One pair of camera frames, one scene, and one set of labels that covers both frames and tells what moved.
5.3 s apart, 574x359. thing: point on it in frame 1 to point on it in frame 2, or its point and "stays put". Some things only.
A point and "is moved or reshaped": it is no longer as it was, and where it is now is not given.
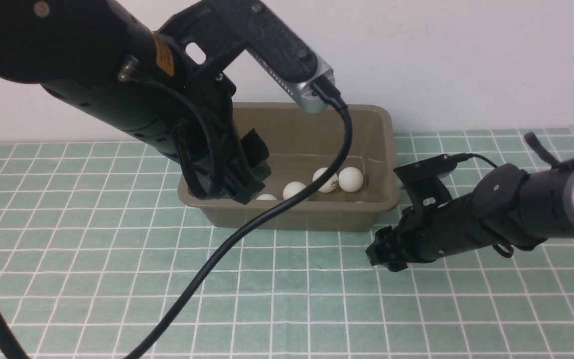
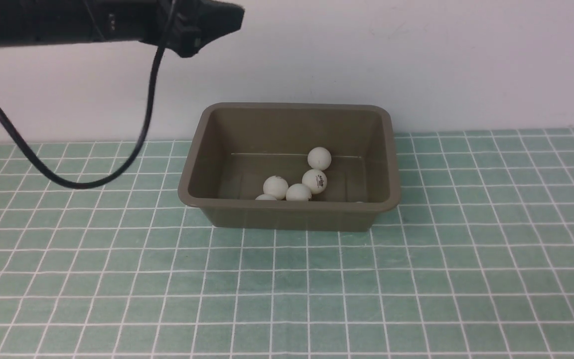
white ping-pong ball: [292, 188] stays put
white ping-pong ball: [351, 179] to [319, 158]
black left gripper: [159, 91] to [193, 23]
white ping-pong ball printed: [331, 185] is moved or reshaped
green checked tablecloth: [89, 245] stays put
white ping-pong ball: [266, 197] stays put
